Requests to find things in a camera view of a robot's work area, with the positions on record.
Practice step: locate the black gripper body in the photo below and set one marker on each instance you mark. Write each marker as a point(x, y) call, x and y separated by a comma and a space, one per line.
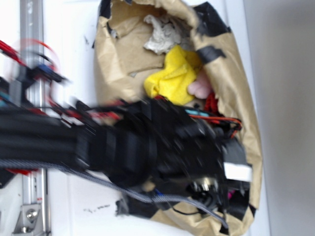
point(190, 154)

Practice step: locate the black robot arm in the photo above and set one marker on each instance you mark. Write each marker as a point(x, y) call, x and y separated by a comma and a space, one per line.
point(154, 140)

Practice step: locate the crumpled red paper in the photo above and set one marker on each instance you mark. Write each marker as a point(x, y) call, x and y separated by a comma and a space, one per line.
point(211, 104)

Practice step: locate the pink plush toy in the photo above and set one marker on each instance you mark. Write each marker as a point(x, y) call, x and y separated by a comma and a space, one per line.
point(201, 87)

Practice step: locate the yellow knitted cloth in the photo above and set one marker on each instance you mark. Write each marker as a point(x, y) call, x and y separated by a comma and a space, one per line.
point(181, 68)

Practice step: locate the brown paper bag bin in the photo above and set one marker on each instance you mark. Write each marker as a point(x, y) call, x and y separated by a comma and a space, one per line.
point(121, 65)

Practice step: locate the crumpled white paper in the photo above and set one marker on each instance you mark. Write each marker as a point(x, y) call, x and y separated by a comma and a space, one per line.
point(168, 31)

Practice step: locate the aluminium rail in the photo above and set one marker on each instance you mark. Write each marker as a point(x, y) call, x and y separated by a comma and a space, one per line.
point(35, 186)

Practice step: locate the metal corner bracket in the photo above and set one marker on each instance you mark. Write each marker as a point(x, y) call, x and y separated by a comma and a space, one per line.
point(29, 222)

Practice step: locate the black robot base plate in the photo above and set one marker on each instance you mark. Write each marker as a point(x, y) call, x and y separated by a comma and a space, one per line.
point(5, 175)

